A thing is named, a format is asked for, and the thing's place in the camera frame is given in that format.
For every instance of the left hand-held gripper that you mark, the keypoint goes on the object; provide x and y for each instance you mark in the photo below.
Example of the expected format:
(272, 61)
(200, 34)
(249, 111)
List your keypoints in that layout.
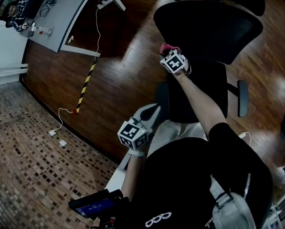
(131, 135)

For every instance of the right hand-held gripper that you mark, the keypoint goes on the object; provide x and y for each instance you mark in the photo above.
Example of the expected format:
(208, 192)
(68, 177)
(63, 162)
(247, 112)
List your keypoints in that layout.
(173, 62)

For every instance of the pink cloth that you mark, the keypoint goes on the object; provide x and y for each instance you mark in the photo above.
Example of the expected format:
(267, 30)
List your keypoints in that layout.
(167, 48)

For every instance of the black mesh chair backrest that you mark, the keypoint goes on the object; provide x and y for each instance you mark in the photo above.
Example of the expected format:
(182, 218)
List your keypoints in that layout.
(209, 30)

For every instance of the person's right forearm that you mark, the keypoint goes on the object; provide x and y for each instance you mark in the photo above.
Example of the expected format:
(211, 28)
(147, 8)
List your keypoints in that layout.
(199, 104)

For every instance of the grey shoulder bag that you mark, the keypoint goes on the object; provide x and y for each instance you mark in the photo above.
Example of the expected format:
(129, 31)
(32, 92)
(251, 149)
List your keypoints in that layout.
(233, 211)

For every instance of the person's left forearm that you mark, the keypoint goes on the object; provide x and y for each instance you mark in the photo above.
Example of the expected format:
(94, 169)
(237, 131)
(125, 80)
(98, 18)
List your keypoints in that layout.
(132, 178)

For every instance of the black chair armrest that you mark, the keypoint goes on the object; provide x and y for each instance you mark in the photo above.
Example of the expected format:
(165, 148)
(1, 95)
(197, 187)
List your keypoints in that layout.
(243, 99)
(162, 99)

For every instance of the person's light trousers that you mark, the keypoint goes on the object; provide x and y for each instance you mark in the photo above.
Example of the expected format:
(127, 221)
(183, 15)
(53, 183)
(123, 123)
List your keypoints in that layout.
(171, 135)

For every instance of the white wristband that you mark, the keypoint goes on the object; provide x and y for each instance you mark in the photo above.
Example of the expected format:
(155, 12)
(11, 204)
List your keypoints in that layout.
(137, 153)

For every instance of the black chair seat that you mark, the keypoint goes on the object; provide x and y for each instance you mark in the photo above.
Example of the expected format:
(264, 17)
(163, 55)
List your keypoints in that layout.
(204, 92)

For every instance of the yellow black striped floor strip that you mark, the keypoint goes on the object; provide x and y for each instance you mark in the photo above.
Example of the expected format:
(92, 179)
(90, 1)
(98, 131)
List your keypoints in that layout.
(86, 85)

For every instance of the person in black vest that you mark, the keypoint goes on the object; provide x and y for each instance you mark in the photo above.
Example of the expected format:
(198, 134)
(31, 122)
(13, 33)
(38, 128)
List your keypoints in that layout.
(180, 182)

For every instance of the white floor adapter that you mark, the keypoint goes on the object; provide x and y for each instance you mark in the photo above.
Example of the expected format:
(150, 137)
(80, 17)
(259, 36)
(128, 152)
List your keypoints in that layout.
(62, 143)
(52, 132)

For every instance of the white power strip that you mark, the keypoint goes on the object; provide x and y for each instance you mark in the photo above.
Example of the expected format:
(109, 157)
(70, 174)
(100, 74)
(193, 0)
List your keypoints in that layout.
(104, 3)

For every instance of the black screen device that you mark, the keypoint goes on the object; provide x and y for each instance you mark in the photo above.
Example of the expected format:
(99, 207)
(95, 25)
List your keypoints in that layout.
(94, 205)

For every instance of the grey desk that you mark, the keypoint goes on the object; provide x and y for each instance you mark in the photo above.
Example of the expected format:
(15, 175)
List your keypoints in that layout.
(66, 15)

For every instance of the clear plastic bottle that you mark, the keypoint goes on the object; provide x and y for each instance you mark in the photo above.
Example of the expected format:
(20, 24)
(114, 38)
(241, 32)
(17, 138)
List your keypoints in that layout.
(44, 30)

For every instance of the white cup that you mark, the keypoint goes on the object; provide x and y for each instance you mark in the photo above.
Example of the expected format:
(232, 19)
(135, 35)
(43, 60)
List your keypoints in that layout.
(34, 29)

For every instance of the black laptop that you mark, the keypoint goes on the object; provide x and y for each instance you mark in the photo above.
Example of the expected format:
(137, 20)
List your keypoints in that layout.
(33, 5)

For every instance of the black mouse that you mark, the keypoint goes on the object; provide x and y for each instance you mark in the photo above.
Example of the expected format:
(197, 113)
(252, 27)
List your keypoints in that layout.
(24, 26)

